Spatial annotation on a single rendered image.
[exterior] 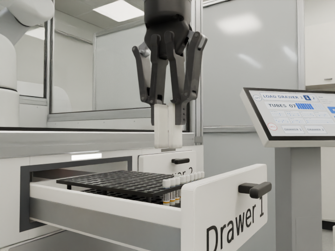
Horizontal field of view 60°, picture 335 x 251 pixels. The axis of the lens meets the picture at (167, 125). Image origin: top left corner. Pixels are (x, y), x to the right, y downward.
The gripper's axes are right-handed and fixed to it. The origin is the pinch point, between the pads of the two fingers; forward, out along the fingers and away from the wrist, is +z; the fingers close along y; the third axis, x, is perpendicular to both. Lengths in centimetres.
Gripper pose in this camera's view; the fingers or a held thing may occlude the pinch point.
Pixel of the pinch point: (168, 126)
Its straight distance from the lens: 45.9
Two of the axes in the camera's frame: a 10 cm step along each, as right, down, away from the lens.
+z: 0.1, 10.0, -0.3
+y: -8.3, 0.2, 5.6
